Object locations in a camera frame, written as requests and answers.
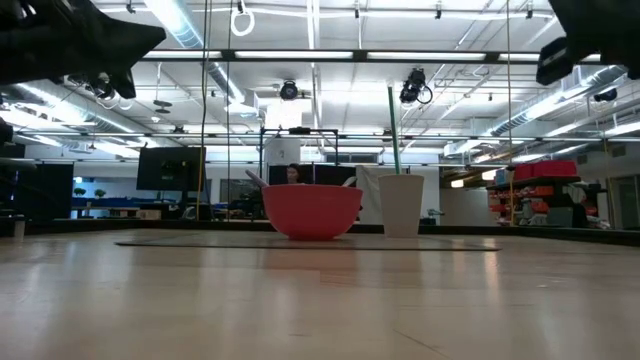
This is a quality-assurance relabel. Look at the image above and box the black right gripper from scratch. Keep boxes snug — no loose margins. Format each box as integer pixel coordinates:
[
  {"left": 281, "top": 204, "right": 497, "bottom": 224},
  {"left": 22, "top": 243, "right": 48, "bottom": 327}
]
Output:
[{"left": 548, "top": 0, "right": 640, "bottom": 80}]

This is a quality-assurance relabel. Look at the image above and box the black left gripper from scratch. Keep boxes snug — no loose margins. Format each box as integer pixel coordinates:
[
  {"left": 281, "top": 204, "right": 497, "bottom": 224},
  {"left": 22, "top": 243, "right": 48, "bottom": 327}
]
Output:
[{"left": 0, "top": 0, "right": 167, "bottom": 86}]

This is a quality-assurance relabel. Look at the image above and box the green drinking straw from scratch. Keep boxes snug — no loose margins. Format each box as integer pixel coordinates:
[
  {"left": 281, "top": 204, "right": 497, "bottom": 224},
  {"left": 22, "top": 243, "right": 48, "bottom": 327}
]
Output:
[{"left": 387, "top": 85, "right": 403, "bottom": 176}]

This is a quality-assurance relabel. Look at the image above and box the white paper cup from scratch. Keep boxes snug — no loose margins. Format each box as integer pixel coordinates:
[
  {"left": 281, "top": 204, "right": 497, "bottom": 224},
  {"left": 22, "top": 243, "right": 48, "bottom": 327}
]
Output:
[{"left": 377, "top": 173, "right": 426, "bottom": 239}]

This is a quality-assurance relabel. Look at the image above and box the red plastic bowl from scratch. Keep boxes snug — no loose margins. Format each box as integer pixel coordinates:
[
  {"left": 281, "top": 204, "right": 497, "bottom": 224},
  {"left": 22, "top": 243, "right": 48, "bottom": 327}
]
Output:
[{"left": 261, "top": 183, "right": 364, "bottom": 242}]

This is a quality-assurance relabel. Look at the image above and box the black computer monitor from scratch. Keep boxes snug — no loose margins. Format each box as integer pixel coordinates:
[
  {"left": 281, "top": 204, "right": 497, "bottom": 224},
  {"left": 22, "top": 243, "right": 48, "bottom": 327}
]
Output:
[{"left": 136, "top": 145, "right": 207, "bottom": 192}]

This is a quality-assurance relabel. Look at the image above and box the red storage bin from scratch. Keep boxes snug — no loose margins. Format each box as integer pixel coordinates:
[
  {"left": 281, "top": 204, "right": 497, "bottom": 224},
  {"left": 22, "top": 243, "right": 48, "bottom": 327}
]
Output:
[{"left": 513, "top": 159, "right": 579, "bottom": 182}]

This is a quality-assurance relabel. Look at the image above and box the blue work table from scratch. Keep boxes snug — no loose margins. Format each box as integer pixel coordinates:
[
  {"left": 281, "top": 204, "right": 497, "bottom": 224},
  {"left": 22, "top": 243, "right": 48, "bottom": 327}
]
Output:
[{"left": 71, "top": 196, "right": 176, "bottom": 220}]

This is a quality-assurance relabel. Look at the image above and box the black cabinet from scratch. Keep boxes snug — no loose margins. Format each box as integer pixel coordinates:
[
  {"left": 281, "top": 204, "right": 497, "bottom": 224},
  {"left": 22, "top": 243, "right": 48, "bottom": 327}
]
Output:
[{"left": 19, "top": 162, "right": 75, "bottom": 221}]

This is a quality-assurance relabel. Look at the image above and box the dark storage shelf rack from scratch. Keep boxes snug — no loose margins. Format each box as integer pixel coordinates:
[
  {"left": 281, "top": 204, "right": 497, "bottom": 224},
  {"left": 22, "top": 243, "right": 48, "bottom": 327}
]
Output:
[{"left": 487, "top": 174, "right": 589, "bottom": 229}]

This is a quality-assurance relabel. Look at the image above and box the clear placemat with grey border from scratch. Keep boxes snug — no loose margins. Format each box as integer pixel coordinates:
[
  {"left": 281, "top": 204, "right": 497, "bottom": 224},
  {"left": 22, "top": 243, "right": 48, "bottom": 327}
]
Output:
[{"left": 114, "top": 234, "right": 501, "bottom": 252}]

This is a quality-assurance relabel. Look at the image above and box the black partition panel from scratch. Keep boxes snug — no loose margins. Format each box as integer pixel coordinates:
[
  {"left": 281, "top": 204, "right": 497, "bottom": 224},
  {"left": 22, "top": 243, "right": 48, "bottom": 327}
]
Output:
[{"left": 268, "top": 163, "right": 358, "bottom": 187}]

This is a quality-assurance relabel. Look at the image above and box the white hanging sheet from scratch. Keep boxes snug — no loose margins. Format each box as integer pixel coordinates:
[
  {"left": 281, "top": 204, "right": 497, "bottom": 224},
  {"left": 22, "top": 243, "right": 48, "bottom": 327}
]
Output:
[{"left": 355, "top": 165, "right": 411, "bottom": 226}]

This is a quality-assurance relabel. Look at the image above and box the black ceiling camera with cables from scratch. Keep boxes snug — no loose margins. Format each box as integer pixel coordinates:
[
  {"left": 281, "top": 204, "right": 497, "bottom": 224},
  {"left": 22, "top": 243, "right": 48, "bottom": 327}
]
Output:
[{"left": 67, "top": 73, "right": 135, "bottom": 112}]

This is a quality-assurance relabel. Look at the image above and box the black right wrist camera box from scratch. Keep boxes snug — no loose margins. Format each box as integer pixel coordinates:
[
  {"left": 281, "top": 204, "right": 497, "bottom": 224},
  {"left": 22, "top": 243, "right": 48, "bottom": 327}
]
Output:
[{"left": 535, "top": 37, "right": 574, "bottom": 86}]

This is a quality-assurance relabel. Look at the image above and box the silver ceiling air duct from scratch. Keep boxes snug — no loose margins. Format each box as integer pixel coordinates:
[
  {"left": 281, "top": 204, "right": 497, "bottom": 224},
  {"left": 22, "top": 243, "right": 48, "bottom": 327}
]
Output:
[{"left": 144, "top": 0, "right": 261, "bottom": 116}]

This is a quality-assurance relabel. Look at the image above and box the thin hanging cable with hook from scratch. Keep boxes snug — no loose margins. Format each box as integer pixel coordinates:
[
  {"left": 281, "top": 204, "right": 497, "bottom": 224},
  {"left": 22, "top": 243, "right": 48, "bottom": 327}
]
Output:
[{"left": 505, "top": 0, "right": 515, "bottom": 226}]

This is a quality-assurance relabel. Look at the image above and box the white hanging ring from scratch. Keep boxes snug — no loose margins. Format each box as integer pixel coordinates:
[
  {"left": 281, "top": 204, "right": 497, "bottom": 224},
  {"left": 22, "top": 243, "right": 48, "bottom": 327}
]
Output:
[{"left": 230, "top": 8, "right": 256, "bottom": 38}]

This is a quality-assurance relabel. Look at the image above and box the thin black hanging cable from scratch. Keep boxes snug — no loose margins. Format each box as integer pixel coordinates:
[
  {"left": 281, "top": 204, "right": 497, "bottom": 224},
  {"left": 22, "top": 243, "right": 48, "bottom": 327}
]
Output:
[{"left": 225, "top": 0, "right": 234, "bottom": 221}]

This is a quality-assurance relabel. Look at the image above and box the yellow hanging cable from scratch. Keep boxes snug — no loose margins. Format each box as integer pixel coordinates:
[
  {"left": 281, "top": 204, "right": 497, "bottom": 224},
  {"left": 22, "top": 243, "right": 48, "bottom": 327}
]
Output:
[{"left": 195, "top": 0, "right": 211, "bottom": 222}]

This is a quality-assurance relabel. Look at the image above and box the black overhead camera with cable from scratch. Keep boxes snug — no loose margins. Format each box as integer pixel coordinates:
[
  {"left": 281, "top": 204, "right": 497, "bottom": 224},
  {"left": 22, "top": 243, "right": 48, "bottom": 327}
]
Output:
[{"left": 398, "top": 67, "right": 434, "bottom": 106}]

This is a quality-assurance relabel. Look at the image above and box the small round black overhead camera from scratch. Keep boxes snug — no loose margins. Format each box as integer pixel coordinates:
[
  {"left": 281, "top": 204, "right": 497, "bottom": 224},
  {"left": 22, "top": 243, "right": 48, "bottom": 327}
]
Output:
[{"left": 279, "top": 79, "right": 300, "bottom": 102}]

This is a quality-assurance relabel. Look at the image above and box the black table frame rail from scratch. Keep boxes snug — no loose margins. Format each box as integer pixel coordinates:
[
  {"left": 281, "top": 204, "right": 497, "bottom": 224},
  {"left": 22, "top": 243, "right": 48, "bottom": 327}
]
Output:
[{"left": 0, "top": 218, "right": 640, "bottom": 247}]

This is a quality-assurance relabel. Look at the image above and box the black tubular stand frame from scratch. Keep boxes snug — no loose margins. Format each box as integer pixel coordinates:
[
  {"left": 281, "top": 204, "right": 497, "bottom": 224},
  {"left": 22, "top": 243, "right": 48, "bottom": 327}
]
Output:
[{"left": 258, "top": 127, "right": 340, "bottom": 221}]

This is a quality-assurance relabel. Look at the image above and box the frame bar with light strips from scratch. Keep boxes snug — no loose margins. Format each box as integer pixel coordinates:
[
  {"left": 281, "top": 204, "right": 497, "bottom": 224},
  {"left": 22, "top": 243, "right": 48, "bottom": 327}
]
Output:
[{"left": 139, "top": 48, "right": 601, "bottom": 64}]

